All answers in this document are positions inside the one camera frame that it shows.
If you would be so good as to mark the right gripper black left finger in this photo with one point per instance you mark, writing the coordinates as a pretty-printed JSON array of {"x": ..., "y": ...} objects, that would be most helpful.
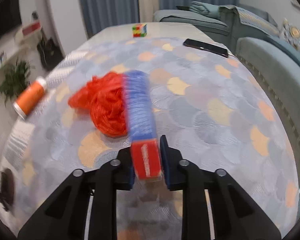
[{"x": 84, "y": 204}]

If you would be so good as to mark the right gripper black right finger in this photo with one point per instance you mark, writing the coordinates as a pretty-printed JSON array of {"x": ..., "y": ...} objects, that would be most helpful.
[{"x": 213, "y": 201}]

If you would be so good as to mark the blue snack box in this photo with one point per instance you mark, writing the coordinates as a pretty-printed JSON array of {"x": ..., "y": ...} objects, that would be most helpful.
[{"x": 141, "y": 125}]

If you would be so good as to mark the orange white cup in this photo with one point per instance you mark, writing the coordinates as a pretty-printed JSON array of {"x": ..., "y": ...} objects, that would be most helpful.
[{"x": 29, "y": 98}]

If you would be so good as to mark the patterned grey tablecloth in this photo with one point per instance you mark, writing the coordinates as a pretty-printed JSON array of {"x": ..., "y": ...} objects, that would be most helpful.
[{"x": 209, "y": 107}]

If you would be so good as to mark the green potted plant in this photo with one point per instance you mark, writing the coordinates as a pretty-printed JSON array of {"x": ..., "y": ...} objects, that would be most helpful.
[{"x": 16, "y": 80}]

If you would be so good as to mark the red plastic bag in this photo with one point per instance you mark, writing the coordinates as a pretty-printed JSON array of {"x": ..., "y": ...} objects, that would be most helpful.
[{"x": 102, "y": 97}]

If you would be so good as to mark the black acoustic guitar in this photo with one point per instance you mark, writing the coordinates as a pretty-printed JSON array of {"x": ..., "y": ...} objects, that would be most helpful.
[{"x": 50, "y": 54}]

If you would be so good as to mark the black smartphone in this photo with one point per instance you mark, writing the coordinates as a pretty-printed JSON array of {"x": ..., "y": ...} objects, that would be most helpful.
[{"x": 206, "y": 47}]

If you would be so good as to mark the teal sofa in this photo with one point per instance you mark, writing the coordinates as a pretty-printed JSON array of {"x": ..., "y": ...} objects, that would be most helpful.
[{"x": 253, "y": 37}]

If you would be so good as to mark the black television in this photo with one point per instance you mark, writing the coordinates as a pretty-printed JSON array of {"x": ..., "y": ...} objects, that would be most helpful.
[{"x": 9, "y": 16}]

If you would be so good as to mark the floral cushion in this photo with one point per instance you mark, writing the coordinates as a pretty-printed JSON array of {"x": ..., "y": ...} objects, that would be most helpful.
[{"x": 290, "y": 34}]

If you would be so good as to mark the white refrigerator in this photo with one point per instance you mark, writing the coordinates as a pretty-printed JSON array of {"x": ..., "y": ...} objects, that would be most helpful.
[{"x": 68, "y": 24}]

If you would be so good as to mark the colourful puzzle cube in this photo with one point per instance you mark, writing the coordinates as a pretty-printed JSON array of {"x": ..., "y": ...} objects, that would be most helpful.
[{"x": 139, "y": 30}]

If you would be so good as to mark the folded teal blanket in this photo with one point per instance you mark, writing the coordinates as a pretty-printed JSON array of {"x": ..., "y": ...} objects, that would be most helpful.
[{"x": 205, "y": 9}]

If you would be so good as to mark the blue curtain left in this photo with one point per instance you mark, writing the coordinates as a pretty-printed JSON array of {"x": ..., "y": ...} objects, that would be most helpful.
[{"x": 100, "y": 14}]

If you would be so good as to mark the white wall shelf unit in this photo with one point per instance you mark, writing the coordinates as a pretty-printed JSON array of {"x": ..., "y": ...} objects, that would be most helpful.
[{"x": 21, "y": 44}]

